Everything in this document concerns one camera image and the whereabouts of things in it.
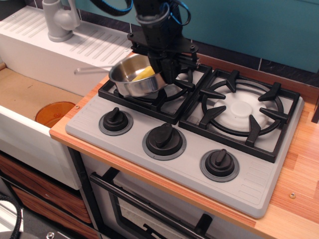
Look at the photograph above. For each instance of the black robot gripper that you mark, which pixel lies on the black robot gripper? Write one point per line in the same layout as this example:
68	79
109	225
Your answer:
162	41

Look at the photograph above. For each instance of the small steel saucepan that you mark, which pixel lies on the small steel saucepan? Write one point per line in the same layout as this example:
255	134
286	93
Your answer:
132	76

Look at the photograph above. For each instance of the wooden drawer fronts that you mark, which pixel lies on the wooden drawer fronts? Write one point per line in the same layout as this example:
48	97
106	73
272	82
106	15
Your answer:
47	197

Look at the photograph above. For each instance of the black stove knob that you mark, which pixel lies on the black stove knob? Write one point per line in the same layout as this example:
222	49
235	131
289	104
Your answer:
164	143
219	166
115	122

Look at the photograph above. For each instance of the black middle stove knob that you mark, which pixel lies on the black middle stove knob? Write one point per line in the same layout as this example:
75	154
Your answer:
164	143

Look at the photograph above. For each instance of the white toy sink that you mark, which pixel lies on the white toy sink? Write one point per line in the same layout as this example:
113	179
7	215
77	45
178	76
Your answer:
36	72

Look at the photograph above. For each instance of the orange translucent plastic bowl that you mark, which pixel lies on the orange translucent plastic bowl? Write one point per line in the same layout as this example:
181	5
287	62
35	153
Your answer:
52	113

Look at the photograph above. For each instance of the black right stove knob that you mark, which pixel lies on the black right stove knob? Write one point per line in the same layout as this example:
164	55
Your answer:
219	166

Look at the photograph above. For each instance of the oven door with black handle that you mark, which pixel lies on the oven door with black handle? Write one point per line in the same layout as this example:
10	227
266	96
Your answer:
141	211

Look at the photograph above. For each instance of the black right burner grate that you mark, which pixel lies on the black right burner grate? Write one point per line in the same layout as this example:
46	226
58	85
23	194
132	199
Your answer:
245	114

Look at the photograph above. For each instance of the black left burner grate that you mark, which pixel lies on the black left burner grate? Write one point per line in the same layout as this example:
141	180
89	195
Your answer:
169	103

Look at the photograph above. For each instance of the black burner grate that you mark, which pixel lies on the black burner grate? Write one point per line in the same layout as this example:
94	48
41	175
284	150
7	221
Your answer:
169	103
245	114

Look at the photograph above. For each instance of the grey toy stove top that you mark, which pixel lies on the grey toy stove top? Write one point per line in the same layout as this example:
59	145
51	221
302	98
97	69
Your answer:
250	192

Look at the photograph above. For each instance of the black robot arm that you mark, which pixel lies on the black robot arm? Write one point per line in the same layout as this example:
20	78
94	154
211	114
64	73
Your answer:
176	8

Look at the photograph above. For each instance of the yellow crinkle fry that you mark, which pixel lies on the yellow crinkle fry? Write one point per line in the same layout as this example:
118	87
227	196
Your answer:
147	72

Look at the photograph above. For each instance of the black left stove knob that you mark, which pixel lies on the black left stove knob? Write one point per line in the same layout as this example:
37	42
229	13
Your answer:
115	122

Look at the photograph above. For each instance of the grey toy faucet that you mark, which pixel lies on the grey toy faucet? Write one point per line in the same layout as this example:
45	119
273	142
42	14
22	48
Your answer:
60	22

